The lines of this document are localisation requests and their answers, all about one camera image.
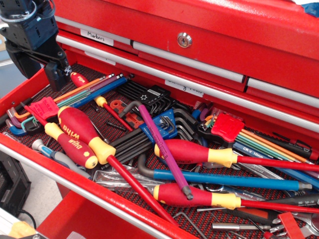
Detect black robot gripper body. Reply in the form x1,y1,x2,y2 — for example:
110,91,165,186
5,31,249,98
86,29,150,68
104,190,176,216
0,0,68,78

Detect big red yellow screwdriver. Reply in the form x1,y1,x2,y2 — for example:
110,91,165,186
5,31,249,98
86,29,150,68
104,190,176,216
57,106,178,226

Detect red yellow screwdriver right lower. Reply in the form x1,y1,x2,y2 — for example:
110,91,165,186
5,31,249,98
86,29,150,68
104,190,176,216
153,183,319,214

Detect white Markers label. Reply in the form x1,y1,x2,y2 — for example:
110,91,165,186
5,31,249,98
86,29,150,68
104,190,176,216
80,29,114,46

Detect blue holder black Allen keys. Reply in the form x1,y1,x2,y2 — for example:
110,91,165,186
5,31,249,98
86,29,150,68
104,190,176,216
111,108,198,163

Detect red yellow screwdriver right upper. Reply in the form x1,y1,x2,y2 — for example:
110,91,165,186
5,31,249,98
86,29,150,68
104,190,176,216
164,139,319,172

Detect silver chest lock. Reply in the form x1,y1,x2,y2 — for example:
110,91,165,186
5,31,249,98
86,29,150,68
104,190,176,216
177,32,192,48

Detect black red pen tool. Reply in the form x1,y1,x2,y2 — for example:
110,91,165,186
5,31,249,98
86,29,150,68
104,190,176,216
272,133,319,161

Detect grey blue precision screwdriver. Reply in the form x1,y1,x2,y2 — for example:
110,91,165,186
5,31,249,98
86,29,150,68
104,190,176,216
31,139,92,180

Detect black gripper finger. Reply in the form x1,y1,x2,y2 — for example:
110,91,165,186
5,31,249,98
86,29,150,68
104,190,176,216
44,61,72,92

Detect red tool chest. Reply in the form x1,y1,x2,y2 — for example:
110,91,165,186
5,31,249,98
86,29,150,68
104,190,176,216
49,0,319,140

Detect black box on floor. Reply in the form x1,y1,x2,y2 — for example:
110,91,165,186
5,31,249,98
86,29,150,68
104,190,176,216
0,152,31,217

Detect white drawer label right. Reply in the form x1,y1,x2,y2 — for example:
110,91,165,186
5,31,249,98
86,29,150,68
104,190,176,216
165,80,204,98

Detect rainbow Allen key set left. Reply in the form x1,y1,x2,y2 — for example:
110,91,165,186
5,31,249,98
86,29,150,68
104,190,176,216
0,72,127,136

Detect open red drawer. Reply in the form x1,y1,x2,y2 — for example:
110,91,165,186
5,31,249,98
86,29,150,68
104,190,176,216
0,73,319,239

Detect silver bit holder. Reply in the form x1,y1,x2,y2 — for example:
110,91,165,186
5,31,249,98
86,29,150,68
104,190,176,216
211,223,271,231

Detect rainbow allen key set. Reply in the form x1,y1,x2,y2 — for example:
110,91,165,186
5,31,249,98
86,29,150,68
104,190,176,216
198,113,313,166
0,72,127,136

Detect small red yellow Wiha screwdriver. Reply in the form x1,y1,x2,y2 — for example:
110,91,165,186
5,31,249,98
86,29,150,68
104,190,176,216
21,103,98,169

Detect thin red yellow screwdriver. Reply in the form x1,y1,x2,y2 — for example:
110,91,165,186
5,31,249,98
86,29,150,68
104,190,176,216
71,72,133,132

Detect rainbow Allen key set right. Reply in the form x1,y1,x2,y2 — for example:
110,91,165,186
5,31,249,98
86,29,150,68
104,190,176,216
198,113,313,166

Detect black Torx key set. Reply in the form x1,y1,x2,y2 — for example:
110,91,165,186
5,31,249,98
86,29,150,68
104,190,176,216
117,80,179,116

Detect violet Allen key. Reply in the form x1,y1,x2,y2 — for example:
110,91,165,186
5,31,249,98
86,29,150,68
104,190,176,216
119,101,193,201

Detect orange black key holder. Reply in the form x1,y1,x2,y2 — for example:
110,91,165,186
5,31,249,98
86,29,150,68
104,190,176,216
109,99,145,130

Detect large blue Allen key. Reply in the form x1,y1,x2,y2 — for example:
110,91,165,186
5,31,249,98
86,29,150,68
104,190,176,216
138,154,313,191

